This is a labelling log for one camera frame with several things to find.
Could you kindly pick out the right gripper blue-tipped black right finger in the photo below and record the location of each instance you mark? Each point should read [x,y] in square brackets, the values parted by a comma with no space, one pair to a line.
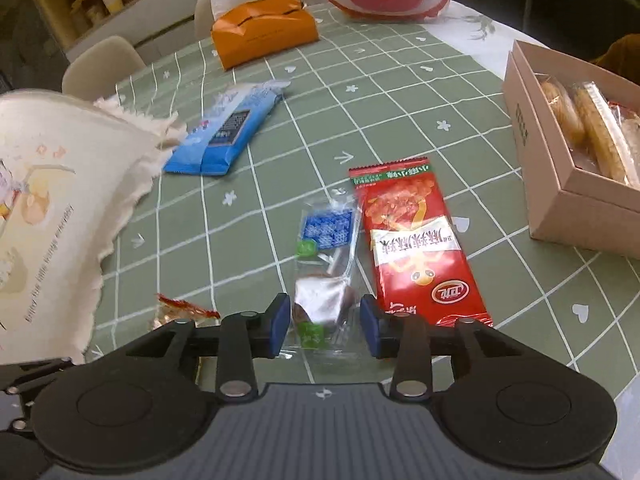
[412,342]

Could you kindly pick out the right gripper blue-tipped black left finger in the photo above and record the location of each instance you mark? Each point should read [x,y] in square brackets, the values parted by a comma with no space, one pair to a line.
[235,344]

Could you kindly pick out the clear-wrapped cake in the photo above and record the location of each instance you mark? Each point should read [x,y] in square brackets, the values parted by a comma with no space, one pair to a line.
[173,310]

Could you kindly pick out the clear chocolate cookie packet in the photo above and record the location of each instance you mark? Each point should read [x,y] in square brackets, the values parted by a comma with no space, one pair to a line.
[325,257]

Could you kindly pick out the red spicy snack packet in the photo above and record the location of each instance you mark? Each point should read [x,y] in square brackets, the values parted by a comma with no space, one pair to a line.
[419,264]

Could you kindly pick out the green checked tablecloth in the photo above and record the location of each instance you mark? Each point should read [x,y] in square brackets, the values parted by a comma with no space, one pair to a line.
[363,93]

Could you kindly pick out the blue wafer snack packet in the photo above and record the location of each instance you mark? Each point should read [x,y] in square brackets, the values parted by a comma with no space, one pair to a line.
[226,128]

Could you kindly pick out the cream printed cloth bag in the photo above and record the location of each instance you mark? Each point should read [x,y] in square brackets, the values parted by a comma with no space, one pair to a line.
[71,174]

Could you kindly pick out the round bread in wrapper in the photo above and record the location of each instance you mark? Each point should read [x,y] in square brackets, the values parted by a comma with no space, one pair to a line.
[564,110]

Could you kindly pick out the pink cardboard box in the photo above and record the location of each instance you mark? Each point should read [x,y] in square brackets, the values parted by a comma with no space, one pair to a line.
[568,200]

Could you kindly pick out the long biscuit stick packet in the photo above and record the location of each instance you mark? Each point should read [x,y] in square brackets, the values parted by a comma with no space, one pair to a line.
[601,129]

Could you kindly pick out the orange tissue box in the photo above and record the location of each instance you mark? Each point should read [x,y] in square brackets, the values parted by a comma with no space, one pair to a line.
[260,28]

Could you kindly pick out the brown fluffy blanket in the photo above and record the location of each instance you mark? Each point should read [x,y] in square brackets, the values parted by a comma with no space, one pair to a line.
[622,58]

